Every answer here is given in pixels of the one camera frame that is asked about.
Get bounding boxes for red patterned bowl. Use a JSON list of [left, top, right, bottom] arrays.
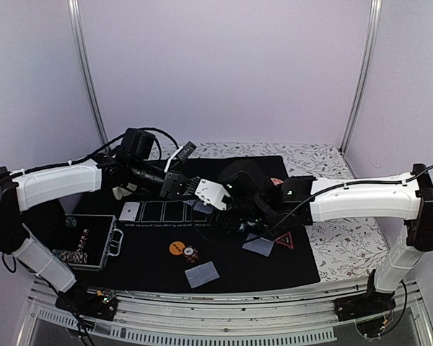
[[270, 177, 284, 187]]

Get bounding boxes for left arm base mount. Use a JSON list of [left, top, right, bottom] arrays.
[[55, 283, 118, 321]]

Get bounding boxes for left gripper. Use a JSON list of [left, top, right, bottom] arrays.
[[131, 159, 195, 201]]

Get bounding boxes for orange big blind button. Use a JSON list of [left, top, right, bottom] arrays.
[[169, 241, 185, 256]]

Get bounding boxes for upper poker chip row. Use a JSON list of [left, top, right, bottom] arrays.
[[64, 216, 76, 228]]

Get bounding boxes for triangular all in button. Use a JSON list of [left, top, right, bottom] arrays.
[[274, 232, 294, 250]]

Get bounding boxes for face up community card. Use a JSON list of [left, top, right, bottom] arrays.
[[118, 202, 141, 222]]

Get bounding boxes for right aluminium frame post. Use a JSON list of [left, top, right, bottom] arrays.
[[339, 0, 382, 156]]

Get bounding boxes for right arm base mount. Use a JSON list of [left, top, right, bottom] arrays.
[[333, 272, 396, 339]]

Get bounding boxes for aluminium poker chip case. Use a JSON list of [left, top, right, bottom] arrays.
[[52, 214, 124, 271]]

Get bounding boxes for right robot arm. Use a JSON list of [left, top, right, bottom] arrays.
[[198, 161, 433, 314]]

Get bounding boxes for aluminium frame post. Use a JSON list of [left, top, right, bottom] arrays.
[[67, 0, 108, 144], [339, 0, 382, 156]]

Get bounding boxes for dealt cards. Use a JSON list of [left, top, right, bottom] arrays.
[[185, 262, 220, 288], [242, 234, 274, 257]]

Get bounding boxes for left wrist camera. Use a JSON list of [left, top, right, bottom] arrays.
[[164, 141, 196, 173]]

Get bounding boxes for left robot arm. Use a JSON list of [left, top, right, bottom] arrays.
[[0, 128, 196, 313]]

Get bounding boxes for red black chip stack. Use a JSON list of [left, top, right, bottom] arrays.
[[183, 246, 199, 263]]

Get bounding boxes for lower poker chip row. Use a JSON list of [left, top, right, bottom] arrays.
[[52, 249, 88, 265]]

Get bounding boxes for blue playing card deck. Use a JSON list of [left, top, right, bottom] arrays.
[[184, 200, 214, 215]]

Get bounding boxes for black poker felt mat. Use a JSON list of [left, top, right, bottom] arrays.
[[77, 156, 320, 293]]

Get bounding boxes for left aluminium frame post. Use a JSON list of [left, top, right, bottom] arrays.
[[67, 0, 108, 144]]

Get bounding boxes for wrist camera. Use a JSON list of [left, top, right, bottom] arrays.
[[194, 179, 232, 211], [164, 141, 196, 173]]

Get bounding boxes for floral patterned tablecloth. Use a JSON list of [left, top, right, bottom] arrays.
[[190, 143, 388, 282]]

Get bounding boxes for poker chip row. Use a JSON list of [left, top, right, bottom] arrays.
[[52, 249, 88, 265], [64, 216, 76, 228]]

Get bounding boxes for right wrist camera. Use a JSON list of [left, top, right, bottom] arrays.
[[194, 179, 232, 211]]

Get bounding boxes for cream ceramic mug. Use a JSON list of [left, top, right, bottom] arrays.
[[112, 187, 131, 200]]

